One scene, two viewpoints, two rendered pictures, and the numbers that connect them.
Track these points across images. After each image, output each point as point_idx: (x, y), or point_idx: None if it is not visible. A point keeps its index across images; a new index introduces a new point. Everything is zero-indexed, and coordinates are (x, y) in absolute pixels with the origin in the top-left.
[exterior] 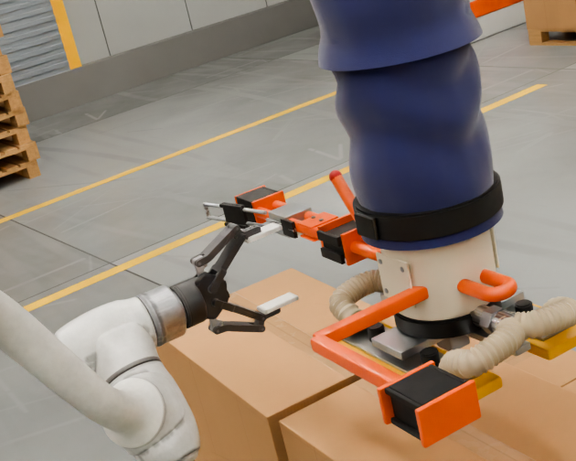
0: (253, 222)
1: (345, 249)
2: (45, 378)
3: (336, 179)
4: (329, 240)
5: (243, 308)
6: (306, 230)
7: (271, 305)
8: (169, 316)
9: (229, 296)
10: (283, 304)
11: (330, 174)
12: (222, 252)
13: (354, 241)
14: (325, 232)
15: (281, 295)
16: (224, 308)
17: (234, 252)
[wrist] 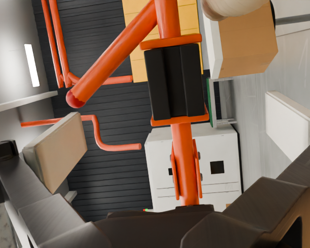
0: None
1: (167, 39)
2: None
3: (74, 89)
4: (156, 77)
5: (294, 163)
6: (183, 175)
7: (294, 125)
8: None
9: (210, 204)
10: (285, 100)
11: (67, 100)
12: (21, 241)
13: (159, 35)
14: (149, 95)
15: (274, 140)
16: (274, 216)
17: (22, 176)
